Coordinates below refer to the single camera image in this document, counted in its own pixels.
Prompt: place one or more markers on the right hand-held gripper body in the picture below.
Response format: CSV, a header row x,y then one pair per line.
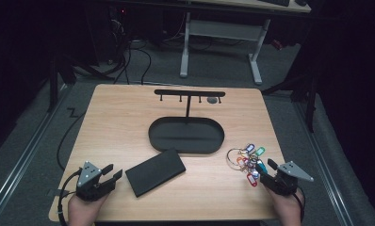
x,y
284,182

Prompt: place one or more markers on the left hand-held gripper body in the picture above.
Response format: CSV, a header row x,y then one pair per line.
x,y
91,188

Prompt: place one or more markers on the black wallet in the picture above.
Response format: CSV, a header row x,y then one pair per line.
x,y
155,172

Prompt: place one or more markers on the black key stand with tray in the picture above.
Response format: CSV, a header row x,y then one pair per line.
x,y
185,138

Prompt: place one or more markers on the person's left hand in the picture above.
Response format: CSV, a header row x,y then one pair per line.
x,y
82,210

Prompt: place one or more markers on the person's right hand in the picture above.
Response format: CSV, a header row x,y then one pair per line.
x,y
284,208

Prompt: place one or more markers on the grey tape piece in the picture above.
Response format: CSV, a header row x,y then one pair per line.
x,y
55,192

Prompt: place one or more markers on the black metal stand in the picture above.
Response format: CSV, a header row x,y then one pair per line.
x,y
52,88
311,106

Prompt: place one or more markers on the grey round table sticker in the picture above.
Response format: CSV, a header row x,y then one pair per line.
x,y
212,100

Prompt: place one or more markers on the small red object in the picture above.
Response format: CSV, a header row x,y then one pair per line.
x,y
277,44

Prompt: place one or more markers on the dark computer tower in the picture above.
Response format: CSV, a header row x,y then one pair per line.
x,y
113,31

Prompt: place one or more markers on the grey desk with white legs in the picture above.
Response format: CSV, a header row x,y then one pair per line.
x,y
226,29

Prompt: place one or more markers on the black keyboard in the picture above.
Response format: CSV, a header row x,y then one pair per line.
x,y
276,2

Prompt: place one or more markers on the black computer mouse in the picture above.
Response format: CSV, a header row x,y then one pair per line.
x,y
301,2

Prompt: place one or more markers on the metal floor rail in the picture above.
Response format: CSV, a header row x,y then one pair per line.
x,y
327,182
19,163

